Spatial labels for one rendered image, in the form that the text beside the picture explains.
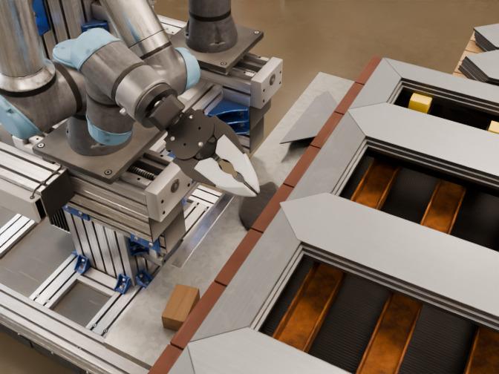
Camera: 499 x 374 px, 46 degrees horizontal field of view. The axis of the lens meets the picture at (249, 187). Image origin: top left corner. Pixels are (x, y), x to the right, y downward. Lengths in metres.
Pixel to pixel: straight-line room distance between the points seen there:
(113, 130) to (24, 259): 1.39
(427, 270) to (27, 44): 0.94
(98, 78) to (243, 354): 0.61
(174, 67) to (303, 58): 2.65
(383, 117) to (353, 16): 2.42
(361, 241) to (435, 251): 0.17
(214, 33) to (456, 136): 0.74
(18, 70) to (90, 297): 1.14
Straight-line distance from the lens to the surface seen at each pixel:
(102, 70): 0.90
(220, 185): 0.80
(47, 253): 2.31
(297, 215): 1.44
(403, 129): 1.74
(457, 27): 4.19
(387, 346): 1.45
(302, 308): 1.48
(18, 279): 2.27
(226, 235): 1.62
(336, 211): 1.46
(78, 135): 1.34
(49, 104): 1.21
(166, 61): 1.03
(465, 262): 1.43
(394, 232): 1.44
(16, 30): 1.12
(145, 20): 1.03
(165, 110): 0.75
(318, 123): 1.94
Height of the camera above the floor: 1.89
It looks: 44 degrees down
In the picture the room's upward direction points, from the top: straight up
